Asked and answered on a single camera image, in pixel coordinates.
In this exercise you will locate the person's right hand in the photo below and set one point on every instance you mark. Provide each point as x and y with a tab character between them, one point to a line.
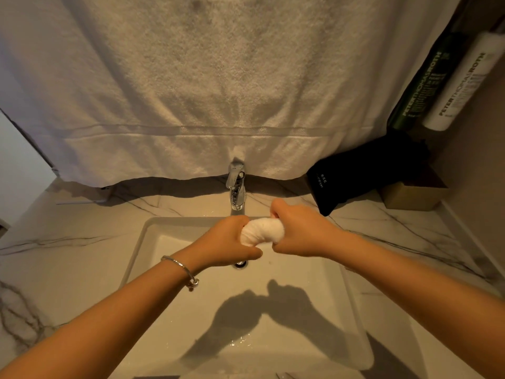
303	234

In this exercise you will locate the person's left hand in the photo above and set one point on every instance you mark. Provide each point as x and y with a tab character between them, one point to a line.
221	242

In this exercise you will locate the person's right thumb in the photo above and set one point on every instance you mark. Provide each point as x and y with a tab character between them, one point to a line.
277	208

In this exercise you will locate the person's left thumb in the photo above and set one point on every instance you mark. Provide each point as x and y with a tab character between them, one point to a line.
249	252

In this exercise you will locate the small white wet cloth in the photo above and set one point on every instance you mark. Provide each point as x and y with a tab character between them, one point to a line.
262	231

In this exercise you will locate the person's right forearm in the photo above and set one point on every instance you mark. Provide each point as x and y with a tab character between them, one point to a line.
430	303

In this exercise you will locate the person's left forearm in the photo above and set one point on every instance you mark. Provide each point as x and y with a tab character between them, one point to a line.
94	323

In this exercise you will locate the chrome sink drain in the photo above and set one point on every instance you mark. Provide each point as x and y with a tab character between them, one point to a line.
240	264

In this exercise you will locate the chrome sink faucet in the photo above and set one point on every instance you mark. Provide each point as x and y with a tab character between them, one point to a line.
236	187

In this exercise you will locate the white rectangular sink basin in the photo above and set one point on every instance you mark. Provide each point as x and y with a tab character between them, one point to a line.
244	319

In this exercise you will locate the black fabric pouch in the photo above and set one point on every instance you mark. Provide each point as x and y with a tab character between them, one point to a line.
363	169

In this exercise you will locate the tan cardboard box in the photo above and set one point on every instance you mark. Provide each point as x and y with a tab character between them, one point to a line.
412	193

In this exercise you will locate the large white hanging towel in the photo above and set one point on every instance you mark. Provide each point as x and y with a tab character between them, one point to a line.
221	82

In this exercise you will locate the dark green toiletry tube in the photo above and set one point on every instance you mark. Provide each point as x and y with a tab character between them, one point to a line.
424	80

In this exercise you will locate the white toiletry tube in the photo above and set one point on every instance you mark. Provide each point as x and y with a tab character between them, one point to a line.
459	80

